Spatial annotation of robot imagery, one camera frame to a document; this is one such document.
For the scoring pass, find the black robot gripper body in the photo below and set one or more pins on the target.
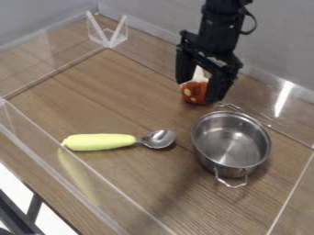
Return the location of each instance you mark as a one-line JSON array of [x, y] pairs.
[[214, 61]]

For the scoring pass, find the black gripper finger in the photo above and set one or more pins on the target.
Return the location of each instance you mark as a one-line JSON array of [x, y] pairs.
[[184, 65], [218, 87]]

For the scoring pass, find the red white toy mushroom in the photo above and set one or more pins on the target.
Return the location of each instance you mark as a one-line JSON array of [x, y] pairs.
[[193, 89]]

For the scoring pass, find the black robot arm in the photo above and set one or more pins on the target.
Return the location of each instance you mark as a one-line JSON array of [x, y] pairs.
[[226, 20]]

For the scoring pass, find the stainless steel pot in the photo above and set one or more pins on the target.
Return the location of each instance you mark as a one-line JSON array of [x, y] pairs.
[[231, 145]]

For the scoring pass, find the clear acrylic corner bracket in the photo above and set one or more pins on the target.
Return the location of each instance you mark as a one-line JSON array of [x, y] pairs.
[[105, 37]]

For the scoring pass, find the spoon with yellow handle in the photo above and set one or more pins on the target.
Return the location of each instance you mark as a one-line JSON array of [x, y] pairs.
[[99, 142]]

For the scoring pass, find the clear acrylic enclosure wall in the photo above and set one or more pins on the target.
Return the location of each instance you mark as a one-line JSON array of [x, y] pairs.
[[64, 86]]

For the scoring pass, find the black metal table frame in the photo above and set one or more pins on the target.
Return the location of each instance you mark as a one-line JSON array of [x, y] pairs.
[[20, 223]]

